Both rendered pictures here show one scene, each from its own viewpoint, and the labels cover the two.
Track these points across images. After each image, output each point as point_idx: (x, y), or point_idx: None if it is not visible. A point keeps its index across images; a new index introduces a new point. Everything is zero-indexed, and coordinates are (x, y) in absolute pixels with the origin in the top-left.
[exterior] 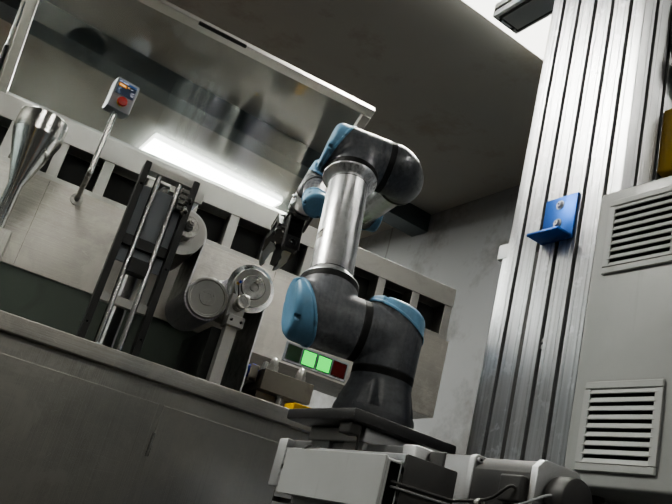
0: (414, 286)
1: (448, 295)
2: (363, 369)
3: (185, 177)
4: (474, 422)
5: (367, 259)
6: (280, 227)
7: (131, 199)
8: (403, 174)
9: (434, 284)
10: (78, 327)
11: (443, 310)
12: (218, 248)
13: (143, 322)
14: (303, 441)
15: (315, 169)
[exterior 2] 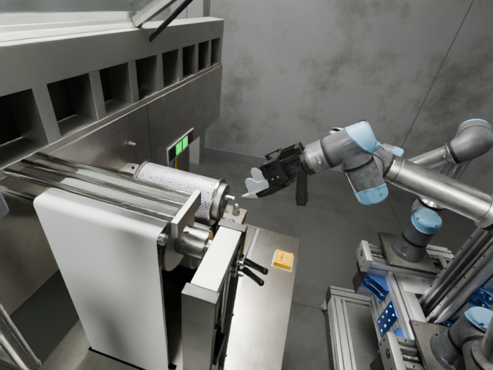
0: (210, 35)
1: (221, 28)
2: None
3: (0, 60)
4: (456, 302)
5: (189, 33)
6: (288, 183)
7: (211, 349)
8: None
9: (216, 24)
10: (35, 330)
11: (219, 42)
12: (100, 128)
13: (225, 350)
14: (415, 369)
15: (371, 150)
